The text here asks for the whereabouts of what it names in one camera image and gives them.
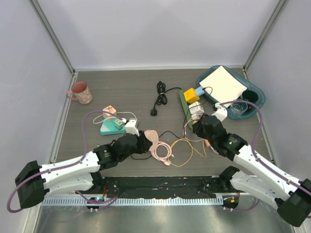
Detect clear glass cup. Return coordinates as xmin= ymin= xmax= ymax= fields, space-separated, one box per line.
xmin=230 ymin=102 xmax=248 ymax=115

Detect pink round socket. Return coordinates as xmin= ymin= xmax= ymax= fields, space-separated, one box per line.
xmin=144 ymin=130 xmax=159 ymax=151

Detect pink floral mug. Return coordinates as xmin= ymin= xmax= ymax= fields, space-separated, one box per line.
xmin=66 ymin=81 xmax=93 ymax=105

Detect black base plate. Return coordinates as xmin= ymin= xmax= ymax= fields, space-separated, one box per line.
xmin=81 ymin=176 xmax=237 ymax=200

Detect white usb cable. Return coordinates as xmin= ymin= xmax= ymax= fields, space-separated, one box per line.
xmin=93 ymin=112 xmax=139 ymax=122

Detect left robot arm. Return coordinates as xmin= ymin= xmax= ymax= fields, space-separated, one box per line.
xmin=15 ymin=131 xmax=153 ymax=209

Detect white cube adapter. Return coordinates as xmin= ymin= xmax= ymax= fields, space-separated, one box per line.
xmin=189 ymin=101 xmax=204 ymax=120

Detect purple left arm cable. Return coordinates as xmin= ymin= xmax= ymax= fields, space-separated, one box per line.
xmin=6 ymin=110 xmax=127 ymax=213

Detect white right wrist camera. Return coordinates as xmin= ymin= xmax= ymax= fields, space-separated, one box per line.
xmin=211 ymin=103 xmax=228 ymax=122

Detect light blue charger plug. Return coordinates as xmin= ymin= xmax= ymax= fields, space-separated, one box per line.
xmin=195 ymin=87 xmax=205 ymax=97

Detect pink charger plug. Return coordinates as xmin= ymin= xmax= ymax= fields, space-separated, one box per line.
xmin=204 ymin=140 xmax=211 ymax=148

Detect black power cord with plug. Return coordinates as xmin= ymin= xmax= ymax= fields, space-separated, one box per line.
xmin=150 ymin=81 xmax=182 ymax=117

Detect green power strip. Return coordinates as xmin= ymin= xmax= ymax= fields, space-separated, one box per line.
xmin=178 ymin=89 xmax=191 ymax=123

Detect yellow cable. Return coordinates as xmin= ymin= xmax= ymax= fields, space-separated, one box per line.
xmin=170 ymin=138 xmax=207 ymax=167

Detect dark green cup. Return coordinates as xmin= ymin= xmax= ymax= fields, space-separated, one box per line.
xmin=241 ymin=89 xmax=259 ymax=103

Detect pink cable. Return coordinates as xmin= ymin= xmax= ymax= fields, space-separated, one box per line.
xmin=152 ymin=115 xmax=207 ymax=166

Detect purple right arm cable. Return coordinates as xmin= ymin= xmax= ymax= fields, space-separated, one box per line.
xmin=218 ymin=101 xmax=311 ymax=190

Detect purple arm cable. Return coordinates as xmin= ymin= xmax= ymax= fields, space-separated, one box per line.
xmin=218 ymin=101 xmax=311 ymax=190
xmin=6 ymin=110 xmax=127 ymax=213

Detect yellow cube socket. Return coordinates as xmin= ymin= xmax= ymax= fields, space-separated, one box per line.
xmin=184 ymin=88 xmax=200 ymax=104

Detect teal triangular socket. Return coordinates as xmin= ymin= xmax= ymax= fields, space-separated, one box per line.
xmin=100 ymin=118 xmax=126 ymax=135

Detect teal plastic tray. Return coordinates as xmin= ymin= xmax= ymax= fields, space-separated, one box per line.
xmin=196 ymin=65 xmax=265 ymax=108

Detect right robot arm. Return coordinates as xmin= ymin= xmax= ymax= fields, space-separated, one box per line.
xmin=192 ymin=115 xmax=311 ymax=227

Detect black usb cable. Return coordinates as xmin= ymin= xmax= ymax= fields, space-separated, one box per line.
xmin=131 ymin=86 xmax=214 ymax=161

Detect white cable duct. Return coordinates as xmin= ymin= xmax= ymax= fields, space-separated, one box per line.
xmin=41 ymin=196 xmax=223 ymax=206

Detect white paper pad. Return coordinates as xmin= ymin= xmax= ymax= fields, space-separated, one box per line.
xmin=199 ymin=66 xmax=247 ymax=103

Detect peach cube socket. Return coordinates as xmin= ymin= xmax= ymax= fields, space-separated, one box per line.
xmin=103 ymin=105 xmax=117 ymax=121

